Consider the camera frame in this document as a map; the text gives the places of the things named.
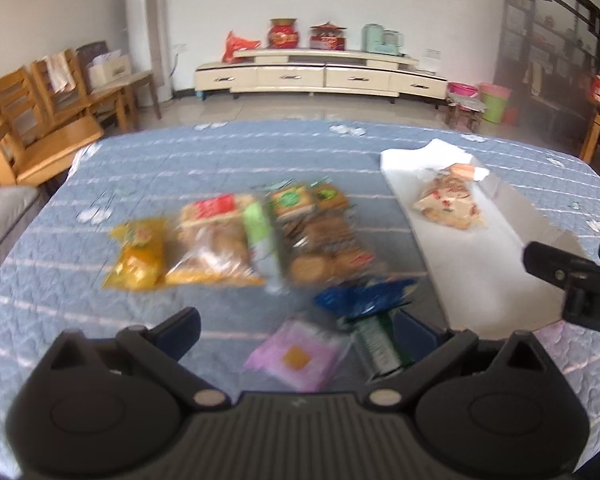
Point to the triangular printed snack bag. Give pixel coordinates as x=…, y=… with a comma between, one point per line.
x=447, y=200

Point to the dark green wafer packet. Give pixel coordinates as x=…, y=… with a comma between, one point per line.
x=380, y=347

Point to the white gift bag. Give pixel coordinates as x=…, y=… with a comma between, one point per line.
x=110, y=71

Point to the clear bag of brown biscuits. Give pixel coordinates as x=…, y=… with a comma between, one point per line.
x=325, y=250

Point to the green and white snack packet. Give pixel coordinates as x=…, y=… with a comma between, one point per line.
x=262, y=245

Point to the clear bag of round cookies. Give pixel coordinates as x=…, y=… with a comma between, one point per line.
x=212, y=255

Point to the dark wooden display shelf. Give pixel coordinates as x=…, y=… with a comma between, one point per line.
x=555, y=20

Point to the pale red-label wafer packet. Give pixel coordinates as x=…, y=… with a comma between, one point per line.
x=215, y=210

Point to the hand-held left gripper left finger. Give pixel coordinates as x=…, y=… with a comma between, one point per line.
x=182, y=332

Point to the green plastic bucket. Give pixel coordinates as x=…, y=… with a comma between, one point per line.
x=495, y=109

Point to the dark wooden chair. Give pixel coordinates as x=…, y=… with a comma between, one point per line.
x=130, y=80

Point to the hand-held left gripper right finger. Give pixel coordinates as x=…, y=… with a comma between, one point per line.
x=422, y=337

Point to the mint green kitchen appliance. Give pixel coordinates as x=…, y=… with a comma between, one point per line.
x=373, y=39

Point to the purple snack packet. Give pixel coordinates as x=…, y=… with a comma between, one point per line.
x=297, y=357

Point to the pale blender jug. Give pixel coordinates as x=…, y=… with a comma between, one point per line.
x=394, y=42

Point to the grey sofa cushion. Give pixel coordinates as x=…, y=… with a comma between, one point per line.
x=5, y=225

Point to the red round jar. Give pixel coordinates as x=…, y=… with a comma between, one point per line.
x=283, y=35

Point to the orange red plastic bag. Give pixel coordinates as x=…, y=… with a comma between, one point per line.
x=240, y=47

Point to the red pagoda gift box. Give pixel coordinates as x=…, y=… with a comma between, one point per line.
x=327, y=37

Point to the white tower air conditioner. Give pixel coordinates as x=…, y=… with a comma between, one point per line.
x=147, y=30

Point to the white wall socket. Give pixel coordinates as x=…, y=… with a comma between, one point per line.
x=433, y=53
x=180, y=48

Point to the small wooden stool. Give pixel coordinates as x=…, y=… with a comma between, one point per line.
x=462, y=112

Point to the white towel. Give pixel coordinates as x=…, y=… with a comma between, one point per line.
x=60, y=72

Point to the green-label biscuit packet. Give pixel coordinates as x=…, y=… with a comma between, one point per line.
x=292, y=202

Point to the light wooden chair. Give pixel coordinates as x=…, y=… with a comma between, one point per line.
x=15, y=92
x=105, y=102
x=55, y=145

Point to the yellow snack packet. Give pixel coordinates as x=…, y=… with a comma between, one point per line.
x=135, y=255

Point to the orange pink snack packet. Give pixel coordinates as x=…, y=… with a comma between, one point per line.
x=462, y=170

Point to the blue snack packet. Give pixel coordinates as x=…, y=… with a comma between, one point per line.
x=365, y=297

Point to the white cardboard box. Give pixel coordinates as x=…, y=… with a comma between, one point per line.
x=480, y=270

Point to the cream tv cabinet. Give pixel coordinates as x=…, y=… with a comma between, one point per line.
x=320, y=77

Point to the small dark green-label packet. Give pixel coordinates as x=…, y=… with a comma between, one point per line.
x=330, y=197

